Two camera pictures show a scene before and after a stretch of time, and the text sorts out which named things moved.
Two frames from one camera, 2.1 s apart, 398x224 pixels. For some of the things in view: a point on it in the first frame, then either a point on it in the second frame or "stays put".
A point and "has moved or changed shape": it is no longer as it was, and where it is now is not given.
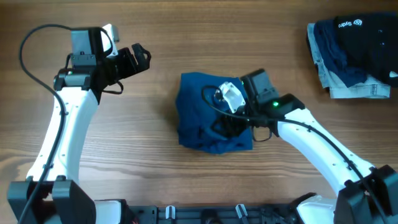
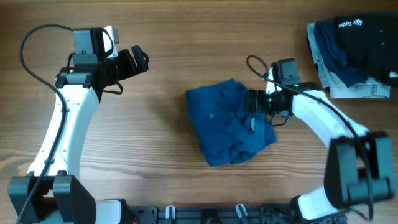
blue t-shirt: [198, 111] has moved or changed shape
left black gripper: [125, 62] stays put
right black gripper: [232, 123] → [254, 101]
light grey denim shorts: [369, 88] stays put
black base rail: [220, 214] stays put
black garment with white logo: [371, 42] stays put
